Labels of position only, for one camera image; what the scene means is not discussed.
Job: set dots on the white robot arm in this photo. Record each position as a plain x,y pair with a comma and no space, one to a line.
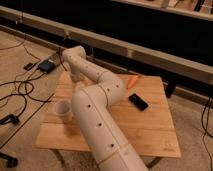
110,148

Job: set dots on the orange carrot toy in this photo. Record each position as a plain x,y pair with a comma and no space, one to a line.
132,82

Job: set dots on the black caster wheel leg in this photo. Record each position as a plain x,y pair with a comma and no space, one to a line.
10,161

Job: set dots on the small black device on floor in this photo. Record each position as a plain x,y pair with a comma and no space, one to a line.
29,66

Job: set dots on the black power adapter box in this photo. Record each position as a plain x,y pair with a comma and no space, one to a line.
46,66

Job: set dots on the black chair base leg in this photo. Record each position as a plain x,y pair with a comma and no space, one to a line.
9,119

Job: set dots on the long wooden beam rail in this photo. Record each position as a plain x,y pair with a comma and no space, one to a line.
172,63

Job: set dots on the black smartphone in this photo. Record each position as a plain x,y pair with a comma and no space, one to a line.
138,102

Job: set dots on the wooden table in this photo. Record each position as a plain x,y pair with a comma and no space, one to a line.
151,132

